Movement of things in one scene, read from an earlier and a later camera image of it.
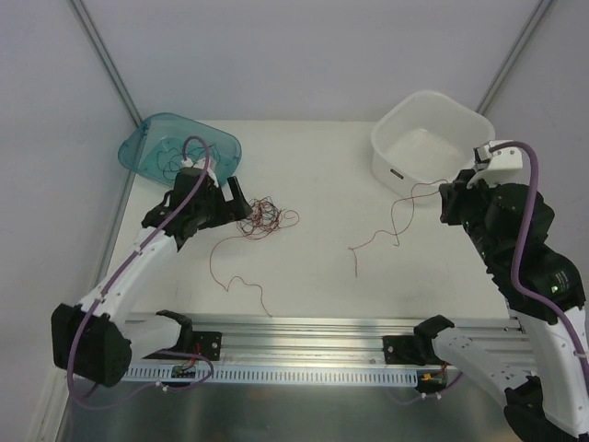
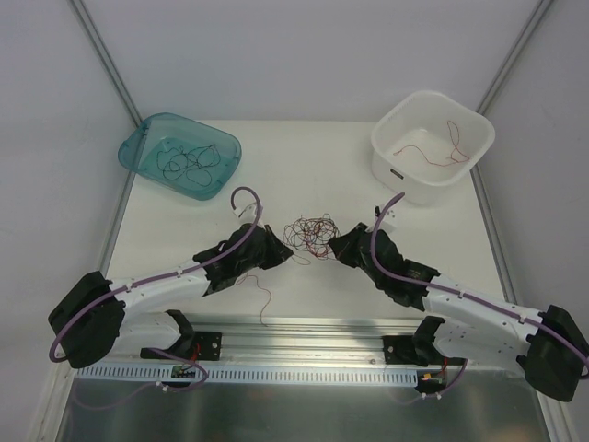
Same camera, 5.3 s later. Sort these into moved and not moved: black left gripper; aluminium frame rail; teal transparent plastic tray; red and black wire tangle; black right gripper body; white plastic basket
Moved: black left gripper; red and black wire tangle; black right gripper body
Not moved: aluminium frame rail; teal transparent plastic tray; white plastic basket
